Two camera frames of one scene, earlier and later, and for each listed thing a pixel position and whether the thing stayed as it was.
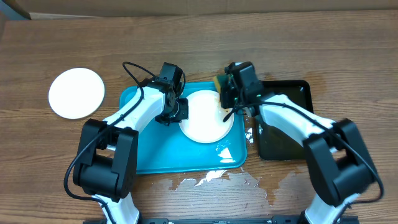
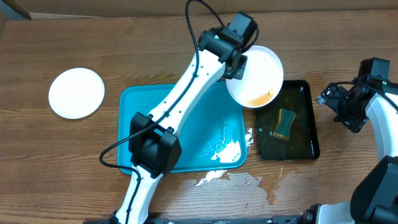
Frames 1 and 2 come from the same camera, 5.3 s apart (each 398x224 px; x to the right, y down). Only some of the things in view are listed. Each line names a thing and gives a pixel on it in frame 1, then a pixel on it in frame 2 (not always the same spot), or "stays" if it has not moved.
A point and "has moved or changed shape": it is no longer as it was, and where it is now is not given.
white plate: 206,123 -> 262,81
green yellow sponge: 222,81 has moved or changed shape
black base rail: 244,220 stays
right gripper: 228,96 -> 336,96
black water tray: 272,143 stays
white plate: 76,93 stays
